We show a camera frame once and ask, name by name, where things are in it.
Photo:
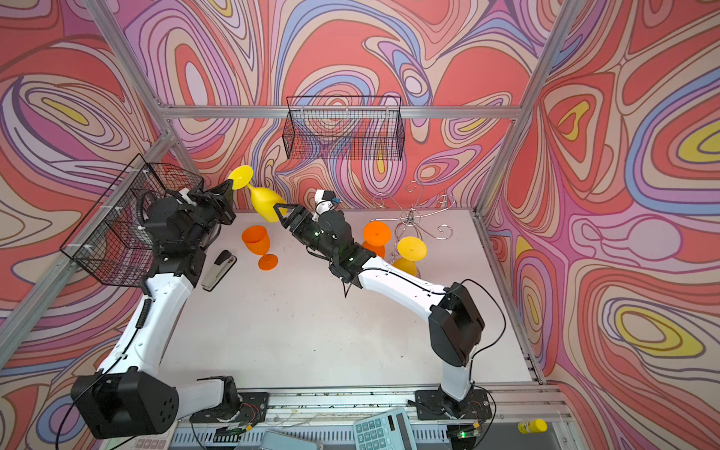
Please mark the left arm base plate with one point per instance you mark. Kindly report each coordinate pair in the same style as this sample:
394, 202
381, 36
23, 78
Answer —
252, 410

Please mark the left black wire basket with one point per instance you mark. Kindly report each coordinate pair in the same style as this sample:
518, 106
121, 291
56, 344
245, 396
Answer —
109, 243

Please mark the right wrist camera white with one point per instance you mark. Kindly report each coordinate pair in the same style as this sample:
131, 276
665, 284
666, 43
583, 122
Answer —
325, 200

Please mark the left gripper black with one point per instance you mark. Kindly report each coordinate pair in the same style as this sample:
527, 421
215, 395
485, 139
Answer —
216, 202

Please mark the orange wine glass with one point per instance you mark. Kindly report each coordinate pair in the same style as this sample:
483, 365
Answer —
257, 241
376, 236

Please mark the teal calculator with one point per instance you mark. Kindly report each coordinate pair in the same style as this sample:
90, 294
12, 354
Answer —
390, 430

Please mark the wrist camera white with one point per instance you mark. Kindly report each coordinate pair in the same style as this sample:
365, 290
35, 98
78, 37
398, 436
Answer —
325, 200
184, 193

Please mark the white calculator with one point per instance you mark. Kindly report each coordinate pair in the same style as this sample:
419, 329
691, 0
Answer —
153, 442

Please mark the black wire basket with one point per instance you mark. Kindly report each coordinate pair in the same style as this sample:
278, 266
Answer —
109, 243
344, 128

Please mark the back black wire basket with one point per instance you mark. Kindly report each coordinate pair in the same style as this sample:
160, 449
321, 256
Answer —
344, 128

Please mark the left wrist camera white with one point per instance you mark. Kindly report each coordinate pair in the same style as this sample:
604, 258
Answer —
184, 193

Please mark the yellow small bottle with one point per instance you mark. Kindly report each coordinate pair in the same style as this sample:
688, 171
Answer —
534, 426

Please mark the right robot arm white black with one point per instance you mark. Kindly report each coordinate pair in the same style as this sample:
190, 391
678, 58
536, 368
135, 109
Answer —
455, 323

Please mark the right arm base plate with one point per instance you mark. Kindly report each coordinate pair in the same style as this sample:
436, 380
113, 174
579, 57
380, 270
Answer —
437, 405

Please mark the chrome wine glass rack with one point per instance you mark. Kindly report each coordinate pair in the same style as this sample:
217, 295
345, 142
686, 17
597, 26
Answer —
409, 222

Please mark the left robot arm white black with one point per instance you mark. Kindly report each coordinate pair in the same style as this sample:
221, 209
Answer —
125, 398

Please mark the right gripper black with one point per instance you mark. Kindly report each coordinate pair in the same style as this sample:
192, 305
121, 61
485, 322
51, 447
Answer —
291, 219

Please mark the grey black stapler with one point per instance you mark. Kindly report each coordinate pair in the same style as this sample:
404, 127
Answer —
220, 268

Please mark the yellow wine glass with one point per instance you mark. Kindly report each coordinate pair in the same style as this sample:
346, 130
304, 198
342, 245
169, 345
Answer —
411, 251
263, 200

